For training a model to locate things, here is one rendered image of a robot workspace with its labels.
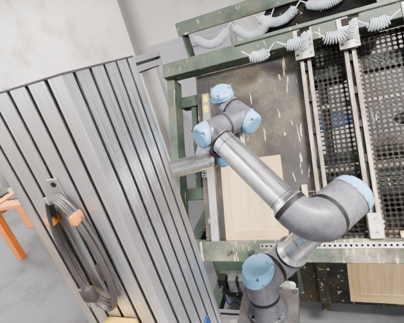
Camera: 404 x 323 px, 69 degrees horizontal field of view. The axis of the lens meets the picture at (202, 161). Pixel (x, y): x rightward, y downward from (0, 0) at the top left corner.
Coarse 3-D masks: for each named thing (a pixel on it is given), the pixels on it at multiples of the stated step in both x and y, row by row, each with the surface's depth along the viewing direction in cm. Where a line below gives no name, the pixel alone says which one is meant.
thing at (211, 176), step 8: (208, 96) 192; (208, 104) 192; (208, 112) 191; (208, 176) 186; (216, 176) 188; (208, 184) 186; (216, 184) 186; (208, 192) 185; (216, 192) 184; (216, 200) 183; (216, 208) 182; (216, 216) 181; (216, 224) 181; (216, 232) 180; (216, 240) 180
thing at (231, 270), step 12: (216, 264) 178; (228, 264) 175; (240, 264) 172; (228, 276) 169; (240, 276) 167; (300, 276) 163; (228, 288) 184; (240, 288) 166; (300, 288) 167; (240, 300) 172
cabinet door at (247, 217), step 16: (272, 160) 174; (224, 176) 184; (224, 192) 183; (240, 192) 179; (224, 208) 182; (240, 208) 178; (256, 208) 175; (240, 224) 177; (256, 224) 174; (272, 224) 170
